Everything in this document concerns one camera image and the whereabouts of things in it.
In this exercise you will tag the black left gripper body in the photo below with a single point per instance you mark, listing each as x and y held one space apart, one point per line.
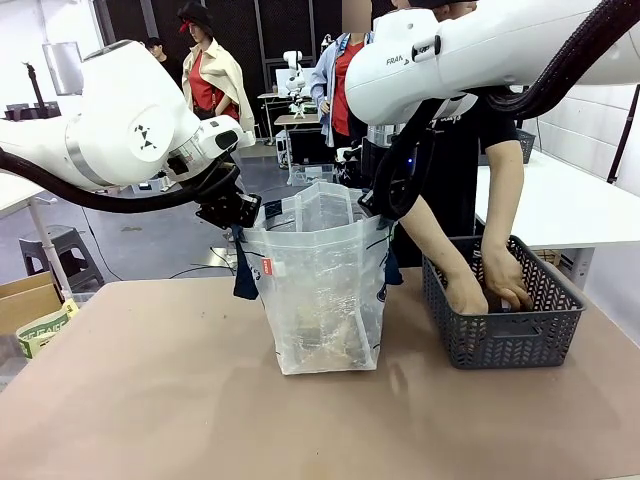
232 210

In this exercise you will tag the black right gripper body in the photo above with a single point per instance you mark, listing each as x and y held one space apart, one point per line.
370 170

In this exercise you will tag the translucent white shopping bag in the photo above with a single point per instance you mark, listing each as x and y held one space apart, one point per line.
320 280

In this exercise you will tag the grey basket with brown goods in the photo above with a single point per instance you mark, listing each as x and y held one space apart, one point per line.
500 340

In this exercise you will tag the person's left forearm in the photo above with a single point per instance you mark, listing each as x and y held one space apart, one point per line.
502 215

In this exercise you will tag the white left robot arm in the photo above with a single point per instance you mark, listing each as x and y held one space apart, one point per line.
125 110

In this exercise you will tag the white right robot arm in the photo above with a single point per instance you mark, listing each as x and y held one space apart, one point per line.
475 45

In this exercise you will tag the person's right forearm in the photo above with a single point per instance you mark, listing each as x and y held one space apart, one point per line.
430 235

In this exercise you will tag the person's right hand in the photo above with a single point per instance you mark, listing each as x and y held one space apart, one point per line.
467 299

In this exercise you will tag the person's left hand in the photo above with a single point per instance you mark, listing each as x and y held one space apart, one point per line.
505 275

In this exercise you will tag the clear plastic floor bin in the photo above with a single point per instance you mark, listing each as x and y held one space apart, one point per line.
312 172

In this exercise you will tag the person in black shirt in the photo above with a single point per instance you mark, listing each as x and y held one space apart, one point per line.
450 165

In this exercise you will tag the small brown background table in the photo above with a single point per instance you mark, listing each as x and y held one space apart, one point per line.
297 120

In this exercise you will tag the person in red shirt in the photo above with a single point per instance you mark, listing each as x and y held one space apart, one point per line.
330 85

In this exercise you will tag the small white background robot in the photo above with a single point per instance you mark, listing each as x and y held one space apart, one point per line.
296 75

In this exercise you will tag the mannequin with cream jacket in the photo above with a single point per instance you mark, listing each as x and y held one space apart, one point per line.
210 80

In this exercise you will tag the empty grey plastic basket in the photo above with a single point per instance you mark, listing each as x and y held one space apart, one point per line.
526 145

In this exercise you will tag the background person in black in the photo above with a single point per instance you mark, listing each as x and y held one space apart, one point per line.
162 57

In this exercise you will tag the grey plastic step stool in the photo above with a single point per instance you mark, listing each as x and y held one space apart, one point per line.
65 250

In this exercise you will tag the white side table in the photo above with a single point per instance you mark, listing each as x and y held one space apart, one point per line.
560 210

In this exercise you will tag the silver reflector panel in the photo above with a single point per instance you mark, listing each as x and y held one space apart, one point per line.
62 67

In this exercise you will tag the green and white carton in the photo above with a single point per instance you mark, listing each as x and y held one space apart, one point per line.
42 332

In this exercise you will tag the brown cardboard box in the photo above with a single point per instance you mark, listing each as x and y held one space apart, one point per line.
25 300

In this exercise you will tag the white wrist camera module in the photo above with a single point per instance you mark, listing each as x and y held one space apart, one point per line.
349 155

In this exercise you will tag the silver mannequin base plate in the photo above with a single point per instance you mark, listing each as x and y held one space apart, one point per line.
224 257

